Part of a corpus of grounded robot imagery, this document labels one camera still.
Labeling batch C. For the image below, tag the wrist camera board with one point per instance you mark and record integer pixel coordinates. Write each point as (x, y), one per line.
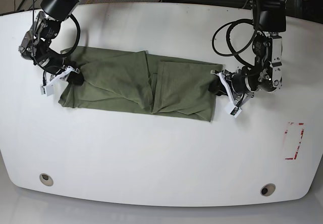
(47, 90)
(233, 110)

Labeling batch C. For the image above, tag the left table cable grommet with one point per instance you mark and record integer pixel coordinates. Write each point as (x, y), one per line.
(46, 180)

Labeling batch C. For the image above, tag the table cable grommet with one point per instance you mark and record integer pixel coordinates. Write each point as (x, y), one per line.
(46, 180)
(268, 190)

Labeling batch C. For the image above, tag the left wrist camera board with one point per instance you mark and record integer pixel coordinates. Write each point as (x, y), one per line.
(233, 110)

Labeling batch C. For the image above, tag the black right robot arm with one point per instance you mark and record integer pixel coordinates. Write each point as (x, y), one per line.
(35, 45)

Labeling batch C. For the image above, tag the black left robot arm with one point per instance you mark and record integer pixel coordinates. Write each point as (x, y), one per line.
(269, 21)

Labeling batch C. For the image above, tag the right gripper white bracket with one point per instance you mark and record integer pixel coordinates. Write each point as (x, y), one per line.
(71, 75)

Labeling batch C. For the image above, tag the olive green t-shirt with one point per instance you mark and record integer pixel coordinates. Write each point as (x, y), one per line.
(142, 83)

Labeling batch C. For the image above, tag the right table cable grommet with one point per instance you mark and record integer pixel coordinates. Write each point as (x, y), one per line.
(268, 190)

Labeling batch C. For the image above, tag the red tape rectangle marking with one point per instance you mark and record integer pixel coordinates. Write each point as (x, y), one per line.
(292, 140)

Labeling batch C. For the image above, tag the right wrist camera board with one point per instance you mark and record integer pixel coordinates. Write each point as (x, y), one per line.
(47, 90)

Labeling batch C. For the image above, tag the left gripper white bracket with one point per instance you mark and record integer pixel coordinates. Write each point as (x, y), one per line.
(233, 85)

